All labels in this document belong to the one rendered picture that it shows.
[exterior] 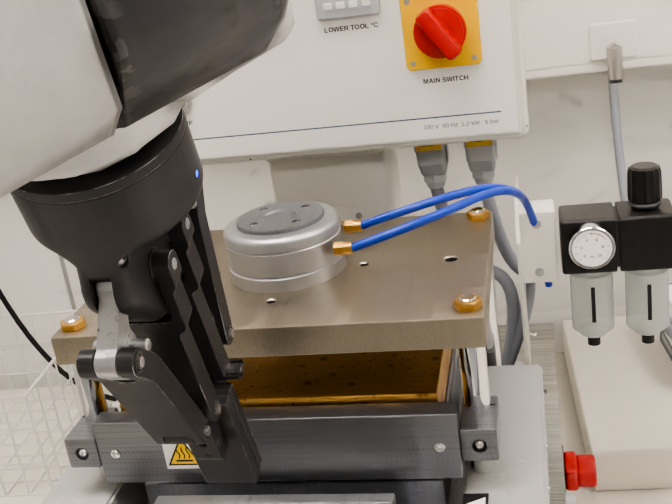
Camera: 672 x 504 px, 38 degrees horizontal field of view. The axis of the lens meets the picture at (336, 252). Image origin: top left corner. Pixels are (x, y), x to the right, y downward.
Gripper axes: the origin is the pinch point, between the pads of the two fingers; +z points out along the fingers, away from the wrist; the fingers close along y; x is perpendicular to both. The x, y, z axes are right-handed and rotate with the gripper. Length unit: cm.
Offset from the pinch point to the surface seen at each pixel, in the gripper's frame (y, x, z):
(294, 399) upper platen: -6.6, 2.1, 5.6
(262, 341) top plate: -7.7, 0.8, 1.4
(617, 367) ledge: -43, 26, 48
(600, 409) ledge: -35, 23, 45
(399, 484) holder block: -4.4, 7.9, 11.6
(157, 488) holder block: -4.4, -8.3, 12.0
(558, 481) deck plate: -10.4, 17.9, 20.5
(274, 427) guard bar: -4.6, 1.1, 5.7
